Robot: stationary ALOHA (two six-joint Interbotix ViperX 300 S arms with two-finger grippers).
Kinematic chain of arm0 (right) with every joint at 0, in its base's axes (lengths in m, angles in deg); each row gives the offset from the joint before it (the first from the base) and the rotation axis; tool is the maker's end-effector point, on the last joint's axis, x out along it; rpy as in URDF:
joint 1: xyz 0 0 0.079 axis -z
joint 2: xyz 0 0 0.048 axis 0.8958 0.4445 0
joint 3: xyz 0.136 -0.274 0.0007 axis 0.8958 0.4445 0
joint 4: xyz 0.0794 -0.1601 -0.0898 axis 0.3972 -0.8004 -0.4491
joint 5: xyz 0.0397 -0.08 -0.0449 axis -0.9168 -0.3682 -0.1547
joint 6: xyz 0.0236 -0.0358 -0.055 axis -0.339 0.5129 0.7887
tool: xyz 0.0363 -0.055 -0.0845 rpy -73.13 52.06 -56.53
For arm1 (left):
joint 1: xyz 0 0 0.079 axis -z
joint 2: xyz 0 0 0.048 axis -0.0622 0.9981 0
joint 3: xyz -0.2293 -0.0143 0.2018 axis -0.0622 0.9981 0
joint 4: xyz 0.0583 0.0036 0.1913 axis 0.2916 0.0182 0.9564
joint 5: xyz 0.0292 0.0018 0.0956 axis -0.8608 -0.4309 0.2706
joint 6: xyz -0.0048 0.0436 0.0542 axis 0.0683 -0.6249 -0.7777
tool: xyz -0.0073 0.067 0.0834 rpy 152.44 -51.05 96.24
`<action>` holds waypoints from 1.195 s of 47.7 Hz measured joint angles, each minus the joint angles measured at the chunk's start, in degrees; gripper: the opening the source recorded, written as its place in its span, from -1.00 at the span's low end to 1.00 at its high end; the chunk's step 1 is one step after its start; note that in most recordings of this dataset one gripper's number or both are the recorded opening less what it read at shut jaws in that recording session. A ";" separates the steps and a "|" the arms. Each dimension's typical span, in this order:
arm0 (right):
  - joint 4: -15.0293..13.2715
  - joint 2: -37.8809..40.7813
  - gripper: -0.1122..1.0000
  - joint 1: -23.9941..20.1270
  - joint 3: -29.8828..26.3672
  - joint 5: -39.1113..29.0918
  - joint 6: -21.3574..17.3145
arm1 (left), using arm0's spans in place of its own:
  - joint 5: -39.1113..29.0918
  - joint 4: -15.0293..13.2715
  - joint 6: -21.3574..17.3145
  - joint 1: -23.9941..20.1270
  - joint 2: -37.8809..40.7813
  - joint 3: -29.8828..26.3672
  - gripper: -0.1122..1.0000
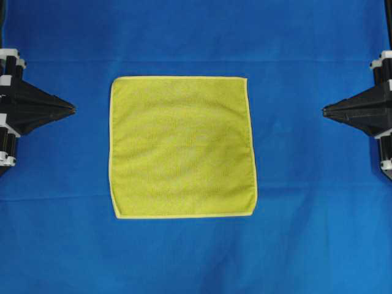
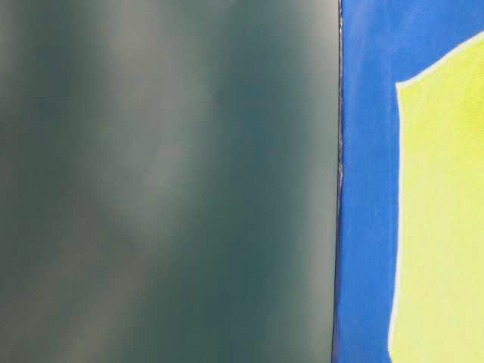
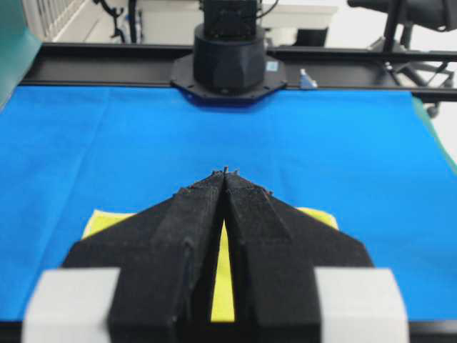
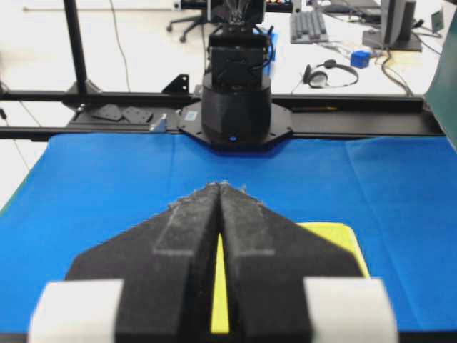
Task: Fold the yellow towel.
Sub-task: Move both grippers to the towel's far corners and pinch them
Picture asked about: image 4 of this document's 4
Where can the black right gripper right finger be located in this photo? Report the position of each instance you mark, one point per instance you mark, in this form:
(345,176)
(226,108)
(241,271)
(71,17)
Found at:
(288,284)

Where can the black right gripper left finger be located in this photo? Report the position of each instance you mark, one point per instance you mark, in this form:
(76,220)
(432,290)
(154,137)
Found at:
(151,283)

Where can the yellow-green towel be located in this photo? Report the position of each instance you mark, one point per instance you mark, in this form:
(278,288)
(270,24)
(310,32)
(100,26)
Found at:
(337,233)

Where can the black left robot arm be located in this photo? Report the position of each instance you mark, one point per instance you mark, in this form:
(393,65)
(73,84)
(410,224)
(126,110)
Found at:
(236,111)

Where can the blue table cloth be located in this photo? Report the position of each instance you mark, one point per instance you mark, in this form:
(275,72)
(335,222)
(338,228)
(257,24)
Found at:
(397,194)

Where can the black mounting plates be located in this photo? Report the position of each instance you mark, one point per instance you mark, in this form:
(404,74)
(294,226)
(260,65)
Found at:
(132,115)

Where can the black headphones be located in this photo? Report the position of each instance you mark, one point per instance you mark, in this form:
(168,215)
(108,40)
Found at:
(329,75)

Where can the small blue box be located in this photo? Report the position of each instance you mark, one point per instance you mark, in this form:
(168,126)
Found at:
(360,59)

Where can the dark green board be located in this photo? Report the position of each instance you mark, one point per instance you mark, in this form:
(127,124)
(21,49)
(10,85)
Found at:
(441,95)

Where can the black keyboard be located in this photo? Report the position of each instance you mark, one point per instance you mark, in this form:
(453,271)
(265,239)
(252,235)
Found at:
(308,27)

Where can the monitor stand base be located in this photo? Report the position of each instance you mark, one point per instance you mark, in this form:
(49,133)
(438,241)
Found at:
(396,25)

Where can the silver angle bracket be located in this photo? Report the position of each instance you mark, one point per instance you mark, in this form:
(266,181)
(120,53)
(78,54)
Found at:
(159,125)

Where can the black metal frame rail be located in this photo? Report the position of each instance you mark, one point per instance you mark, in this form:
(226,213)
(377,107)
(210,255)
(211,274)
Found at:
(322,117)

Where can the black vertical frame post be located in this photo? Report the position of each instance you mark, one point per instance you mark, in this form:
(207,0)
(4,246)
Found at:
(77,51)

